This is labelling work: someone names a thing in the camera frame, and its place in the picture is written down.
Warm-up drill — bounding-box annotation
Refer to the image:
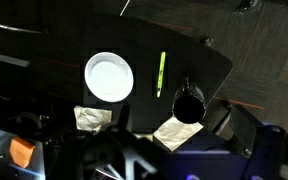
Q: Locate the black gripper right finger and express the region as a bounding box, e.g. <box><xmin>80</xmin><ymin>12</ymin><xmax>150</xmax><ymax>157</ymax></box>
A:
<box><xmin>222</xmin><ymin>101</ymin><xmax>264</xmax><ymax>158</ymax></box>

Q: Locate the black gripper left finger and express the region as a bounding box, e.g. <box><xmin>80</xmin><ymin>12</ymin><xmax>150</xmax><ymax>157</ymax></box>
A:
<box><xmin>117</xmin><ymin>104</ymin><xmax>132</xmax><ymax>132</ymax></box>

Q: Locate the yellow highlighter marker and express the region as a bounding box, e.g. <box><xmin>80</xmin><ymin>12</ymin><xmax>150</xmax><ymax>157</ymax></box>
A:
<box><xmin>155</xmin><ymin>50</ymin><xmax>167</xmax><ymax>99</ymax></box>

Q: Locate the black speckled cup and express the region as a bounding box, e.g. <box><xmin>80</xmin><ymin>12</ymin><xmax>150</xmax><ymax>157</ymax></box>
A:
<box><xmin>171</xmin><ymin>75</ymin><xmax>208</xmax><ymax>125</ymax></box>

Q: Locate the crumpled paper napkin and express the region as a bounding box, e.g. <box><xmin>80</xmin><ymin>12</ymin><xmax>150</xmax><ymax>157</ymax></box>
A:
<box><xmin>73</xmin><ymin>105</ymin><xmax>113</xmax><ymax>134</ymax></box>
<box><xmin>152</xmin><ymin>114</ymin><xmax>205</xmax><ymax>154</ymax></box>

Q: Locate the white round plate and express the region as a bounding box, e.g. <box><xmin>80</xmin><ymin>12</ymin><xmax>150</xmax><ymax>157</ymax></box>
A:
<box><xmin>84</xmin><ymin>51</ymin><xmax>135</xmax><ymax>103</ymax></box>

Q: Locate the orange flat object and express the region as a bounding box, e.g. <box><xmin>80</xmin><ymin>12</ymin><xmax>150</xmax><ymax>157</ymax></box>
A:
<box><xmin>8</xmin><ymin>135</ymin><xmax>37</xmax><ymax>169</ymax></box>

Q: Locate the black cable bundle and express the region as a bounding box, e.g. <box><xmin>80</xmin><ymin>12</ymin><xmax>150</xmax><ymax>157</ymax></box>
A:
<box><xmin>0</xmin><ymin>84</ymin><xmax>52</xmax><ymax>133</ymax></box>

